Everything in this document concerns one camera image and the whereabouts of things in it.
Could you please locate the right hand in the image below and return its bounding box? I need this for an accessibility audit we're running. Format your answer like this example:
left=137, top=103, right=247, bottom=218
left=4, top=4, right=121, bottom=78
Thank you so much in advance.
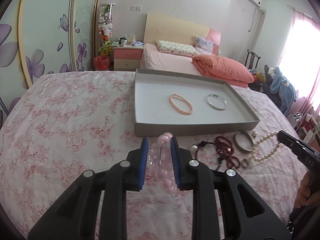
left=294, top=172, right=313, bottom=209

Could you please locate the thin silver bangle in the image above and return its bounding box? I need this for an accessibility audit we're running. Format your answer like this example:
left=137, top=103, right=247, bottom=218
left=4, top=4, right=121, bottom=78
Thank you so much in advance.
left=206, top=94, right=228, bottom=111

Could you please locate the white pearl bracelet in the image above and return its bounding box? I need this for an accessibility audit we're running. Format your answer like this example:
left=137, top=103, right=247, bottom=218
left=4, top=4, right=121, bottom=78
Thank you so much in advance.
left=250, top=131, right=282, bottom=166

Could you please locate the white floral pillow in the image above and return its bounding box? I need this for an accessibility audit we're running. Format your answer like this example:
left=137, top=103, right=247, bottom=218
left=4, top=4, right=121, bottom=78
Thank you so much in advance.
left=156, top=40, right=200, bottom=57

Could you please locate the pink curtain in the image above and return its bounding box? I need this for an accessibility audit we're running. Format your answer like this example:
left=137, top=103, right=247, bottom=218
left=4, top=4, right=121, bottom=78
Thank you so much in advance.
left=284, top=9, right=319, bottom=119

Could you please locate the dark red bead necklace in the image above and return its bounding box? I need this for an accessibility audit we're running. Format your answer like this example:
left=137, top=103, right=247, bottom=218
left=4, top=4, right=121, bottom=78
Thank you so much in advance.
left=214, top=135, right=241, bottom=170

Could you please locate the lilac patterned pillow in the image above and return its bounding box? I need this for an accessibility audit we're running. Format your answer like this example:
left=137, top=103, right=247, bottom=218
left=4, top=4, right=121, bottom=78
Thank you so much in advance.
left=194, top=36, right=215, bottom=54

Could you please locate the white mug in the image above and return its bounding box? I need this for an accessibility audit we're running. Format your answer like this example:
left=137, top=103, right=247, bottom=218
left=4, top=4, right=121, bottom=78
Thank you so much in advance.
left=119, top=37, right=127, bottom=47

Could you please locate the small pink pearl bracelet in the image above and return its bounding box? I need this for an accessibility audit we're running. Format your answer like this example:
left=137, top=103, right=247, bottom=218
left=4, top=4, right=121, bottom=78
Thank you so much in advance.
left=169, top=93, right=195, bottom=116

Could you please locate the pink bedside table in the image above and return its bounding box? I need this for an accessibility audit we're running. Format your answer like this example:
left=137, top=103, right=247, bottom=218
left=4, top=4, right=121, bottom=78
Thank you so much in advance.
left=113, top=46, right=143, bottom=71

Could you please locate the wide silver cuff bangle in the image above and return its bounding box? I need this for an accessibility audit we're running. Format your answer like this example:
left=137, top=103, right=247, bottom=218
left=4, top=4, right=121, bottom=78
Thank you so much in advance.
left=233, top=131, right=255, bottom=153

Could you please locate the wardrobe with purple flowers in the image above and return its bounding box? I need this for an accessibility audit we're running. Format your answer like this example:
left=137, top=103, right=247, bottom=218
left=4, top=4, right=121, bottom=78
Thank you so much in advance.
left=1, top=0, right=98, bottom=121

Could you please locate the red waste bin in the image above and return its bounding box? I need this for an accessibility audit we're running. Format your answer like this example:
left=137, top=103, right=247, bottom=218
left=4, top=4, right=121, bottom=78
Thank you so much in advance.
left=93, top=55, right=111, bottom=71

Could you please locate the dark wooden chair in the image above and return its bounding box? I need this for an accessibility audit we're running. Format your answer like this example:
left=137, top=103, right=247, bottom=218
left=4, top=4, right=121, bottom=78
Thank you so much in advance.
left=245, top=50, right=261, bottom=70

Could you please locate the pink floral bedsheet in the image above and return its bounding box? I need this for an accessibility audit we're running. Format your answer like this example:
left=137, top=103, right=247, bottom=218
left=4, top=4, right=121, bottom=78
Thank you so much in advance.
left=1, top=72, right=306, bottom=239

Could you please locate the blue plush clothing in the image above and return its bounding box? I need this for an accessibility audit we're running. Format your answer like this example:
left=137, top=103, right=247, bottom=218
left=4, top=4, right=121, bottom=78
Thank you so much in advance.
left=270, top=67, right=296, bottom=116

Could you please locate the pink bed sheet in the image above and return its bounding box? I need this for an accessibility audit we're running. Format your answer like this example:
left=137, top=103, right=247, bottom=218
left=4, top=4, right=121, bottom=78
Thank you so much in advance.
left=140, top=43, right=201, bottom=76

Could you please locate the orange pink duvet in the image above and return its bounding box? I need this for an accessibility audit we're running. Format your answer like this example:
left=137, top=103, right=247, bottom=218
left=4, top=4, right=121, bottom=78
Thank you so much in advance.
left=192, top=55, right=255, bottom=88

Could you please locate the black bead bracelet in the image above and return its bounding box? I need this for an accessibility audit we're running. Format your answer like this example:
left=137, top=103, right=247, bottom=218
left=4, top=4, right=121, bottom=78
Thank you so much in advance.
left=194, top=140, right=226, bottom=172

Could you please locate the beige pink headboard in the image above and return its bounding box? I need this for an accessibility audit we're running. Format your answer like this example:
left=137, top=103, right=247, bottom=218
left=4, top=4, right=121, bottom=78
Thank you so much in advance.
left=143, top=12, right=221, bottom=55

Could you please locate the pink large bead bracelet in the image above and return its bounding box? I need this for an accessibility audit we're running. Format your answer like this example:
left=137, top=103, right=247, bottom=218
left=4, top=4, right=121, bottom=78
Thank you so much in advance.
left=149, top=132, right=179, bottom=195

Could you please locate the clear tube of plush toys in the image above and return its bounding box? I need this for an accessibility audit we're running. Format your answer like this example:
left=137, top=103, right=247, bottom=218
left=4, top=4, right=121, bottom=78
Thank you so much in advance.
left=98, top=3, right=115, bottom=55

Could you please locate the grey cardboard tray box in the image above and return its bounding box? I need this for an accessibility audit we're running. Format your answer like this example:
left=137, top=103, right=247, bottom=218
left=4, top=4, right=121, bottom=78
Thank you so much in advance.
left=134, top=69, right=260, bottom=137

